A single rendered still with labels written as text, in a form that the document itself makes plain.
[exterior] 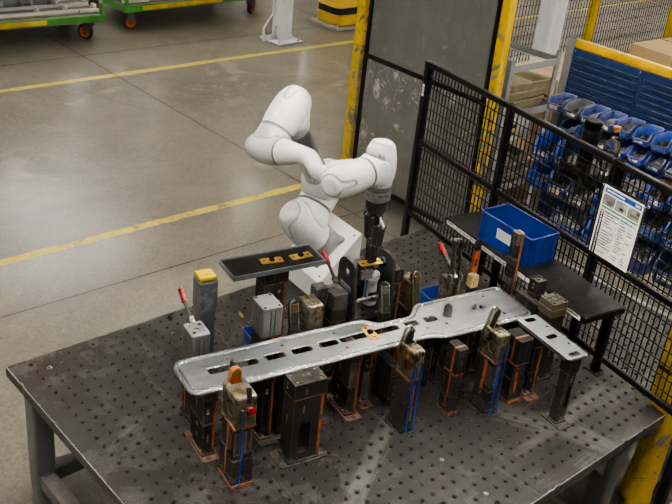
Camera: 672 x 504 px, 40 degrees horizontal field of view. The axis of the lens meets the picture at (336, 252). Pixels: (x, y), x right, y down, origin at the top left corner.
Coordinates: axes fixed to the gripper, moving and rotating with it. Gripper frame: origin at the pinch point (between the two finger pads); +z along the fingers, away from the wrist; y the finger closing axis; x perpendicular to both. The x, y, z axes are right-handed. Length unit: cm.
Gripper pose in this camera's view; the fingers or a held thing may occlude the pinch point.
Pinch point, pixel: (371, 251)
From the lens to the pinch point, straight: 315.2
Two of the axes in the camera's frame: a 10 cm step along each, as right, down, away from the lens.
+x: 9.0, -1.6, 4.1
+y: 4.3, 4.8, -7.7
